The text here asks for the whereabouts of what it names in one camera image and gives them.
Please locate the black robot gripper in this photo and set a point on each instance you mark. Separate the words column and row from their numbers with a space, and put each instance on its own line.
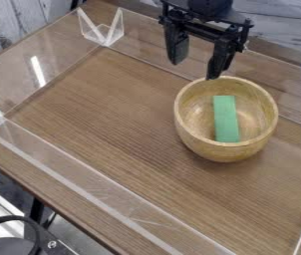
column 209, row 19

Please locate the brown wooden bowl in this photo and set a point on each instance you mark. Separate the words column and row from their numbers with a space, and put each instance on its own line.
column 257, row 115

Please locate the green rectangular block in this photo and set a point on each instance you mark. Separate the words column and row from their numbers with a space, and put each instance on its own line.
column 227, row 131

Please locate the black table leg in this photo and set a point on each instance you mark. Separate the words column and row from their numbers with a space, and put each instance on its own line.
column 37, row 210

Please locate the black chair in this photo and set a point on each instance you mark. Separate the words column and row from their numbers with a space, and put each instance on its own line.
column 42, row 243

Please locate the clear acrylic corner bracket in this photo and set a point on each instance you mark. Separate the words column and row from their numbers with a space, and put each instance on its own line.
column 102, row 34

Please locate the clear acrylic tray wall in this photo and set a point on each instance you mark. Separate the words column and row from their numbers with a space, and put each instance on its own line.
column 89, row 141

